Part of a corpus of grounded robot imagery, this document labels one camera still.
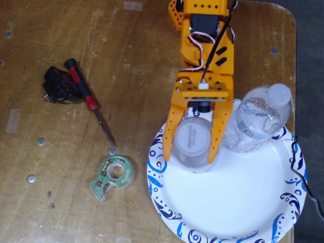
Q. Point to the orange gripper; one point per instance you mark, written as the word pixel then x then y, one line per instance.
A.
pixel 177 104

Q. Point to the purple label vitaminwater bottle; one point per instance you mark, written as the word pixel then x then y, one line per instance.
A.
pixel 192 138

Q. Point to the clear plastic water bottle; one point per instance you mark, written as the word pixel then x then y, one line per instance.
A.
pixel 255 121

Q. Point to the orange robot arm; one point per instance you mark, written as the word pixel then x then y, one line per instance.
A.
pixel 205 6

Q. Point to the white paper plate blue pattern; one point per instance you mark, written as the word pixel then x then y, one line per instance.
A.
pixel 215 197

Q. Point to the green tape dispenser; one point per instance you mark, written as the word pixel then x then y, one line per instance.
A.
pixel 121 174

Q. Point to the red black screwdriver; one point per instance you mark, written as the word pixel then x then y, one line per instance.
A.
pixel 88 97

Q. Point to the black red small part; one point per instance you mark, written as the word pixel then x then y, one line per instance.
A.
pixel 57 86

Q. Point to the wrist camera on orange mount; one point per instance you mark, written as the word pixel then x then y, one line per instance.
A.
pixel 192 92

